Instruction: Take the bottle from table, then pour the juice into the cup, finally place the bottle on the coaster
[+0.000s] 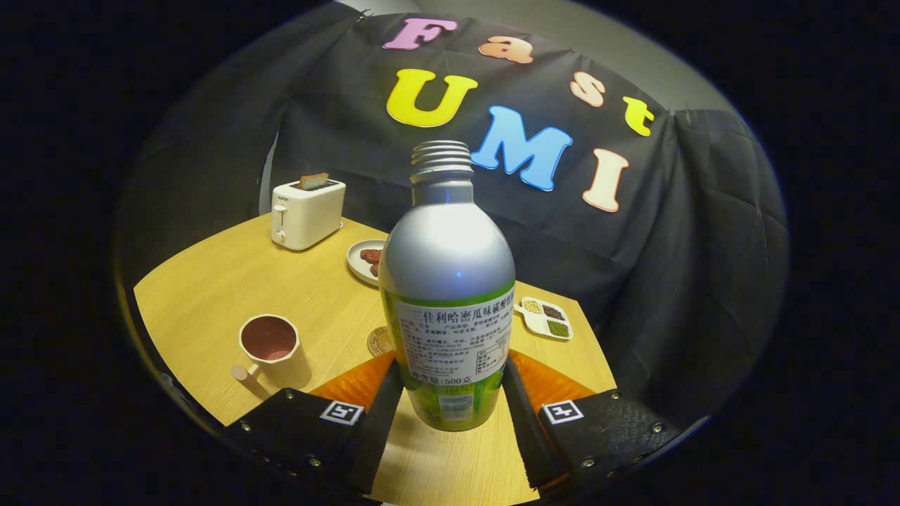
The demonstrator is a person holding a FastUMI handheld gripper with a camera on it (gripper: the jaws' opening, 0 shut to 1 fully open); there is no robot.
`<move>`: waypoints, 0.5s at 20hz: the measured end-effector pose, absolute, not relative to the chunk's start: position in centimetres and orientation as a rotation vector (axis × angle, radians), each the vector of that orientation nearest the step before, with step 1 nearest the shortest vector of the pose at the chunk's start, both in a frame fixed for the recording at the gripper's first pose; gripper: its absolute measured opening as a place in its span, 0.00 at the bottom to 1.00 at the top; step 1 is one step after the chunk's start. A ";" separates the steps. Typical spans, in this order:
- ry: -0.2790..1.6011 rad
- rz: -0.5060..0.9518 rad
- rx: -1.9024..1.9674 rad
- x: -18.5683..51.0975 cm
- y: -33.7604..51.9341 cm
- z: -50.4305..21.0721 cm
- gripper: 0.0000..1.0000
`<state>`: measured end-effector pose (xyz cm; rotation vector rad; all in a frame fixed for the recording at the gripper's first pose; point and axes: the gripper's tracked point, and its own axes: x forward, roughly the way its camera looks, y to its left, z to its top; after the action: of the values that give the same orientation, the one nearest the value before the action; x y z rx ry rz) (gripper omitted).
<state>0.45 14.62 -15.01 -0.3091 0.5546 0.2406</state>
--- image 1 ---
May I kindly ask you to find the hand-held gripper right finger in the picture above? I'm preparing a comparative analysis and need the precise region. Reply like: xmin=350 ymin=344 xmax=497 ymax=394
xmin=501 ymin=349 xmax=684 ymax=497

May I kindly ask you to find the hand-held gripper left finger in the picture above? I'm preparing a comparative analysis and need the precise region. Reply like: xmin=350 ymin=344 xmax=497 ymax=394
xmin=224 ymin=351 xmax=405 ymax=496

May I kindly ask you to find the beige cup with handle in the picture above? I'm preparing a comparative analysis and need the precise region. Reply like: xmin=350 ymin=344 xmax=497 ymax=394
xmin=230 ymin=313 xmax=313 ymax=396

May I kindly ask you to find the silver green juice bottle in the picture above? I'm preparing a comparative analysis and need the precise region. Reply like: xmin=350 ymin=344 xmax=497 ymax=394
xmin=378 ymin=140 xmax=518 ymax=433

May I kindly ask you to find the white divided bean dish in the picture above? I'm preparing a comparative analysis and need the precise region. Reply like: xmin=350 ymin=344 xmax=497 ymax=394
xmin=513 ymin=296 xmax=575 ymax=342

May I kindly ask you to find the white round plate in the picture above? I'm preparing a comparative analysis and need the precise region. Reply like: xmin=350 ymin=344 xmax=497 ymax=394
xmin=346 ymin=239 xmax=388 ymax=287

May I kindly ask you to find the wooden table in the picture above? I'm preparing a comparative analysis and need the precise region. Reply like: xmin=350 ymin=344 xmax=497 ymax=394
xmin=133 ymin=214 xmax=619 ymax=506

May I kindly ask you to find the white toaster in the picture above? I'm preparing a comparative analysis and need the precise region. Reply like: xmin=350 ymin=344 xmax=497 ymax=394
xmin=270 ymin=179 xmax=347 ymax=252

